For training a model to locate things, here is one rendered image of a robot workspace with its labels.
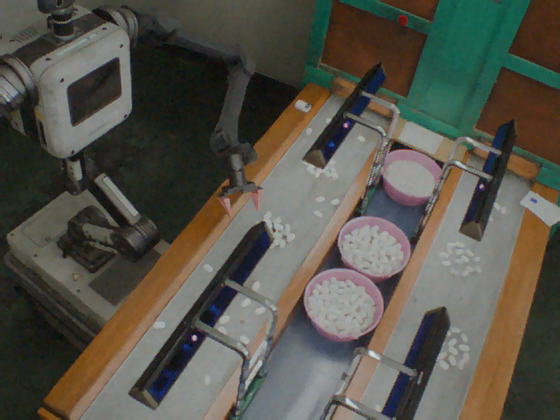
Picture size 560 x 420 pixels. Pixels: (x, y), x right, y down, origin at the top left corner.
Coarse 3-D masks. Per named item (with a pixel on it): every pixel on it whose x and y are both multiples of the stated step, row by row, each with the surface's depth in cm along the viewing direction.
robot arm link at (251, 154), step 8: (232, 136) 200; (232, 144) 198; (240, 144) 203; (248, 144) 208; (216, 152) 202; (224, 152) 200; (248, 152) 204; (256, 152) 207; (248, 160) 204; (256, 160) 209
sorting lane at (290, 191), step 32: (320, 128) 264; (352, 128) 267; (384, 128) 270; (288, 160) 249; (352, 160) 254; (288, 192) 237; (320, 192) 239; (320, 224) 229; (224, 256) 213; (288, 256) 217; (192, 288) 203; (160, 320) 193; (256, 320) 198; (224, 352) 189; (128, 384) 177; (192, 384) 180; (96, 416) 169; (128, 416) 171; (160, 416) 172; (192, 416) 173
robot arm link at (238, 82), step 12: (252, 60) 225; (240, 72) 220; (252, 72) 221; (228, 84) 226; (240, 84) 218; (228, 96) 213; (240, 96) 215; (228, 108) 208; (240, 108) 212; (228, 120) 203; (216, 132) 204; (216, 144) 200; (228, 144) 199
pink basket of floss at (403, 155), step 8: (392, 152) 256; (400, 152) 258; (408, 152) 258; (416, 152) 258; (392, 160) 258; (400, 160) 260; (424, 160) 258; (432, 160) 256; (384, 168) 255; (432, 168) 256; (384, 176) 246; (384, 184) 252; (392, 192) 247; (400, 192) 242; (400, 200) 248; (408, 200) 245; (416, 200) 245; (424, 200) 247
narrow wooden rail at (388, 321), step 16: (464, 160) 260; (448, 176) 252; (448, 192) 245; (432, 224) 232; (432, 240) 227; (416, 256) 221; (416, 272) 216; (400, 288) 211; (400, 304) 206; (384, 320) 201; (384, 336) 197; (368, 368) 189; (352, 384) 184; (368, 384) 185; (336, 416) 177; (352, 416) 177
